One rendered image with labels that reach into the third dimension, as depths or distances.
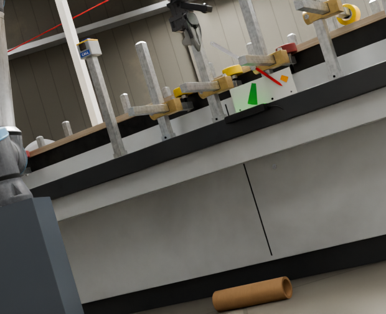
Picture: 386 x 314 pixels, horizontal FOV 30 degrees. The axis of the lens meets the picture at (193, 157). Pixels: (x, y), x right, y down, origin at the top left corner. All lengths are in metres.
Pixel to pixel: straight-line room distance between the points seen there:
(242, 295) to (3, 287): 0.87
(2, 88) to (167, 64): 5.54
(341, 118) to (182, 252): 1.03
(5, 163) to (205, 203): 1.01
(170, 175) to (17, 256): 0.84
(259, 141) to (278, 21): 5.55
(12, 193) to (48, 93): 5.89
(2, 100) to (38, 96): 5.64
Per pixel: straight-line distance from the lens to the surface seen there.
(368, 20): 2.77
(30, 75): 8.36
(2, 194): 2.42
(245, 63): 2.45
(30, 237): 2.36
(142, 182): 3.02
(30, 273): 2.37
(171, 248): 3.24
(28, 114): 8.31
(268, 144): 2.71
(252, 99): 2.70
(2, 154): 2.46
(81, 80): 4.39
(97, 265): 3.52
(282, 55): 2.65
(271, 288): 2.62
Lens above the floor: 0.46
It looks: 3 degrees up
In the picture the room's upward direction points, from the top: 17 degrees counter-clockwise
